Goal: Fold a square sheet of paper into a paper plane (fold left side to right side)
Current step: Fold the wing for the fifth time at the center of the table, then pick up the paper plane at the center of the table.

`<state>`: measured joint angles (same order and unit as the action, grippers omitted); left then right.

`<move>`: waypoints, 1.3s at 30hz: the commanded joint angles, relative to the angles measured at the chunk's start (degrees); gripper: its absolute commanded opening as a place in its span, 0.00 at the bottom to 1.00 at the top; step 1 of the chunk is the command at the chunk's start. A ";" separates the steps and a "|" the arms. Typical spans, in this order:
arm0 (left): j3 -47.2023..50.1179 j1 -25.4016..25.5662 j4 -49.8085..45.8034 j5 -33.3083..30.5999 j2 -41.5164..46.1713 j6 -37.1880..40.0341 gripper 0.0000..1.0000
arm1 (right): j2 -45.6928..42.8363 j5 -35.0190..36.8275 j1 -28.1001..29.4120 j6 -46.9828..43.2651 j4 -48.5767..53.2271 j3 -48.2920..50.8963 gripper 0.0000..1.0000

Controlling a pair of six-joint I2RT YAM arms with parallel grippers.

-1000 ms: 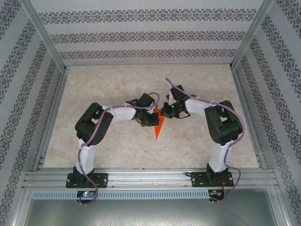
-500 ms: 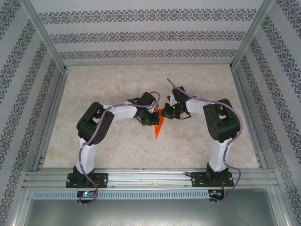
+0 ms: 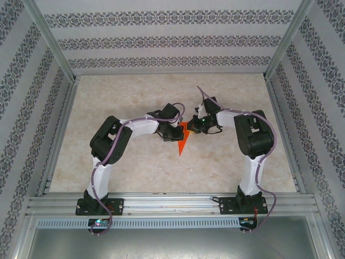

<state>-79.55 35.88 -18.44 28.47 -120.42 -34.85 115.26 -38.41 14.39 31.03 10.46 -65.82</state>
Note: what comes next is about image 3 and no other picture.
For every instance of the orange square paper sheet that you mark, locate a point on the orange square paper sheet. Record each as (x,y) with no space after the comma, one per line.
(182,147)

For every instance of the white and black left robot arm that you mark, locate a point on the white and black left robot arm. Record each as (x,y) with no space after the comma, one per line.
(101,180)

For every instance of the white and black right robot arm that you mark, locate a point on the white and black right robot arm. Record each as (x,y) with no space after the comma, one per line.
(249,178)

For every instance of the grey metal sheet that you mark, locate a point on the grey metal sheet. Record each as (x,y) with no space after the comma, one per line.
(172,245)

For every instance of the small control board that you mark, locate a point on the small control board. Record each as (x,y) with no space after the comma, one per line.
(246,221)

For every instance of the control board with green light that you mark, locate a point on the control board with green light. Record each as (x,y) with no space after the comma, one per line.
(98,222)

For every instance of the aluminium back rail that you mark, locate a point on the aluminium back rail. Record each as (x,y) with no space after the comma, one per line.
(172,73)

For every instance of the aluminium mounting rail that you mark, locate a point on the aluminium mounting rail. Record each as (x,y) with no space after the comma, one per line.
(172,205)

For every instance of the aluminium side rail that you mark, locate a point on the aluminium side rail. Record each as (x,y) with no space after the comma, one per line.
(284,135)
(59,135)

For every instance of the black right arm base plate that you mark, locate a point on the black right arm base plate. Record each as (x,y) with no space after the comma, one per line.
(226,206)

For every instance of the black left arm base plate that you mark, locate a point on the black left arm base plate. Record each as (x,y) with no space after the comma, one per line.
(117,206)

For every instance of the aluminium frame post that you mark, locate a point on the aluminium frame post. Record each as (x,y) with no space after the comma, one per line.
(51,40)
(285,40)

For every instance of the aluminium lower frame bar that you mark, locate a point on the aluminium lower frame bar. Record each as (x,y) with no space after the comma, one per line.
(323,237)
(23,237)

